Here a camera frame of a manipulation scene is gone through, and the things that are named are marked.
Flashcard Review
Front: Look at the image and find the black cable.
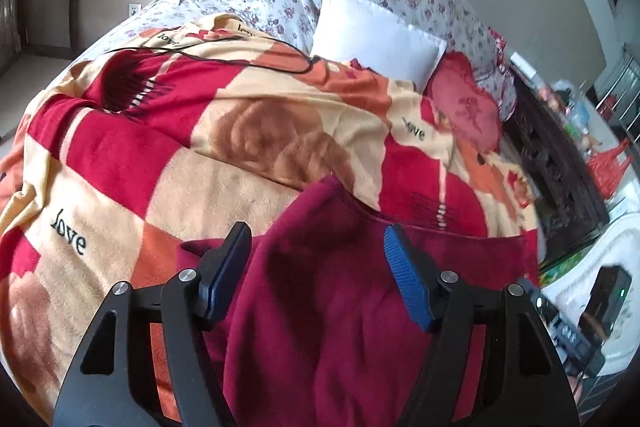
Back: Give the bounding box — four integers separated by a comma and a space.
102, 34, 323, 112

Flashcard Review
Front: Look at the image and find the dark carved wooden furniture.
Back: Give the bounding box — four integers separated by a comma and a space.
502, 67, 611, 263

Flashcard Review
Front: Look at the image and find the red orange printed blanket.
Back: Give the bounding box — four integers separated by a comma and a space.
0, 14, 546, 427

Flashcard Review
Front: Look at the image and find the floral bed sheet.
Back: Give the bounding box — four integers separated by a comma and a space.
65, 0, 201, 68

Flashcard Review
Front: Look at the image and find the white pillow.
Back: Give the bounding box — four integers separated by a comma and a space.
310, 0, 448, 92

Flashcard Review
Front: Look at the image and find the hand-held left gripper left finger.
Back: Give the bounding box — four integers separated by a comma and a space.
52, 222, 252, 427

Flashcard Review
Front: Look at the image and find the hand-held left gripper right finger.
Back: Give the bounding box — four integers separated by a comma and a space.
384, 223, 581, 427

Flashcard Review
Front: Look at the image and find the white embroidered cover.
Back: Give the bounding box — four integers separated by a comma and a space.
540, 212, 640, 378

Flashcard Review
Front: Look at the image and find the maroon fleece garment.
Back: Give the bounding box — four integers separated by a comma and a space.
177, 176, 543, 427

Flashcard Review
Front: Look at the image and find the red round cushion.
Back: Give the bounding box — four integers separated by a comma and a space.
422, 52, 503, 152

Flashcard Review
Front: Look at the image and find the red plastic bag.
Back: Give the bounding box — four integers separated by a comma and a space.
585, 137, 633, 202

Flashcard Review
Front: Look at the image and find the metal tube frame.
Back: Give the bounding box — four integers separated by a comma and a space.
595, 47, 640, 122

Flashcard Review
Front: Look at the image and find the red patterned cloth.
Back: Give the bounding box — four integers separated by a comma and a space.
487, 27, 516, 82

